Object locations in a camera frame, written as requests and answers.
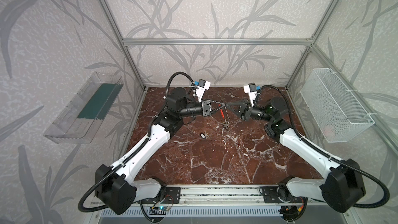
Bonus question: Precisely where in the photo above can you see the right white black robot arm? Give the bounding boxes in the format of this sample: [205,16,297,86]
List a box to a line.
[226,97,366,213]

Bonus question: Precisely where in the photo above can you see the right black corrugated cable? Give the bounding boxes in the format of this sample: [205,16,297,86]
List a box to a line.
[261,84,390,209]

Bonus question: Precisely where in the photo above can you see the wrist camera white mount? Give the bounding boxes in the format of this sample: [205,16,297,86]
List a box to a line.
[243,83,261,107]
[193,79,211,103]

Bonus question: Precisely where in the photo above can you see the left black corrugated cable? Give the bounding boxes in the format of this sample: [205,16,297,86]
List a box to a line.
[77,71,195,213]

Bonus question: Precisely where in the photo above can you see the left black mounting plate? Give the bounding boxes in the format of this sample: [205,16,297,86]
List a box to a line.
[142,186,181,204]

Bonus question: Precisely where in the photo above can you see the white wire mesh basket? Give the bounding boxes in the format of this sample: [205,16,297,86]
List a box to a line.
[301,68,375,143]

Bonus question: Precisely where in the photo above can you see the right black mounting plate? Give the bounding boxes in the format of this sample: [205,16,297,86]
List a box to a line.
[259,186,283,204]

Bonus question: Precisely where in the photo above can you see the metal keyring plate red handle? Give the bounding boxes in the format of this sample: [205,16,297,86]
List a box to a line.
[219,108,230,122]

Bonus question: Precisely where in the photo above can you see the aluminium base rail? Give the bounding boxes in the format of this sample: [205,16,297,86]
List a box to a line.
[90,184,352,207]

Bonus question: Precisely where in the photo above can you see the black mounting plate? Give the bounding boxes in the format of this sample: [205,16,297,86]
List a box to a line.
[142,186,181,204]
[259,186,283,204]

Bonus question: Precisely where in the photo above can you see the aluminium frame profiles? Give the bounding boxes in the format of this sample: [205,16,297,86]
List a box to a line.
[100,0,398,159]

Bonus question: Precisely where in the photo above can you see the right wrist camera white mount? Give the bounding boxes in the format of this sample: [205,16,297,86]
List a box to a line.
[243,83,261,107]

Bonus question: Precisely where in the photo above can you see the right wiring bundle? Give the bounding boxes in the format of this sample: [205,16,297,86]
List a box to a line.
[279,203,307,222]

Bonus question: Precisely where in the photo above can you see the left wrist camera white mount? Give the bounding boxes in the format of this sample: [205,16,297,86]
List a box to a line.
[193,79,211,103]

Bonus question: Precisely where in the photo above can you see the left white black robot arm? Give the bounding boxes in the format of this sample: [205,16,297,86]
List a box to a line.
[93,87,225,215]

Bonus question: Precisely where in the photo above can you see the clear plastic wall bin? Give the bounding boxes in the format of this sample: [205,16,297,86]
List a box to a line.
[44,72,124,144]

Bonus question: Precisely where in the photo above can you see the left circuit board with wires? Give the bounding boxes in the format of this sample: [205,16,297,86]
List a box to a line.
[149,205,173,215]

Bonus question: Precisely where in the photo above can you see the black corrugated cable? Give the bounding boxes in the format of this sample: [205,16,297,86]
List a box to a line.
[261,84,390,209]
[77,71,195,213]

